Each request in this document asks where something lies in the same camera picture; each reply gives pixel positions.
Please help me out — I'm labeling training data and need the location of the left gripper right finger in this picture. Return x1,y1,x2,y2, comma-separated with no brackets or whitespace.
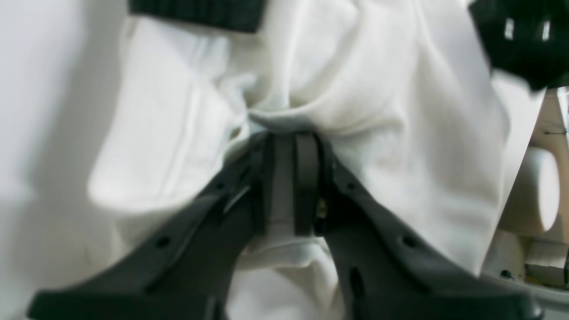
293,133,543,320

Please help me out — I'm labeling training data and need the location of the beige round object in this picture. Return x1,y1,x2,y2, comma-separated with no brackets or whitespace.
498,147,561,236

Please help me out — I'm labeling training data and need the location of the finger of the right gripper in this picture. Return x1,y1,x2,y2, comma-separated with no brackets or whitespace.
129,0,266,32

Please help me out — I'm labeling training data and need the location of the white printed t-shirt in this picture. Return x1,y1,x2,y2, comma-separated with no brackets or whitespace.
87,0,547,320

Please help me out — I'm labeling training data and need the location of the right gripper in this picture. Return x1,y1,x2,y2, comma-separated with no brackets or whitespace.
469,0,569,91

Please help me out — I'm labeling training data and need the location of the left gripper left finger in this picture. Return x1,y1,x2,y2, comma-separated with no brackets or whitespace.
27,133,272,320

